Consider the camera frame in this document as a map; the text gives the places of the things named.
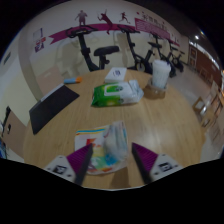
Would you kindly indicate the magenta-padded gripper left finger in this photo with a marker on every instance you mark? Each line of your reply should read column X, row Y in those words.
column 57, row 166

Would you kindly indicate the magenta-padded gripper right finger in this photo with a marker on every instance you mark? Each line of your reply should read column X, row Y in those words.
column 164, row 165

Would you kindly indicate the white towel with colourful print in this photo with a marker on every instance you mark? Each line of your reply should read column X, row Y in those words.
column 113, row 140

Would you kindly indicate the light wooden chair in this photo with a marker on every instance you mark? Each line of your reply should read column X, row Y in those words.
column 13, row 136
column 50, row 80

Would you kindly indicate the black flat folio case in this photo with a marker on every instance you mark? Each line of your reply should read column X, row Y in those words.
column 50, row 106

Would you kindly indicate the brown tape roll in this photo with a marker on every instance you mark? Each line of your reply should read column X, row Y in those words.
column 153, row 93

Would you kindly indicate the group of wooden chairs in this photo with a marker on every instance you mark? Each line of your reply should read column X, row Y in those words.
column 208, row 106

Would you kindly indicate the blue and orange marker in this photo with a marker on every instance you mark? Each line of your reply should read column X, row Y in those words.
column 71, row 80

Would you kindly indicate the green wet wipes pack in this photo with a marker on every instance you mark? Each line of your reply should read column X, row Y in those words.
column 113, row 93

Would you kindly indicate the small white tissue pack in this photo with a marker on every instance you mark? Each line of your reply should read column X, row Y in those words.
column 115, row 74

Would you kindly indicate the black exercise bike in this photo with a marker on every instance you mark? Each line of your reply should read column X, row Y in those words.
column 159, row 50
column 85, row 50
column 133, row 50
column 178, row 60

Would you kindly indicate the brown wooden cabinet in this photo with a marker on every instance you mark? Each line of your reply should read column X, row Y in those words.
column 203, row 63

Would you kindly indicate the round ceiling light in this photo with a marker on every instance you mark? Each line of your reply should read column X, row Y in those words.
column 196, row 37

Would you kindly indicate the dark wall plaque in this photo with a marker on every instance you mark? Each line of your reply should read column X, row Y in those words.
column 7, row 58

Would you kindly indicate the wall poster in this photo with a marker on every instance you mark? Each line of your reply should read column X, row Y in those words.
column 39, row 40

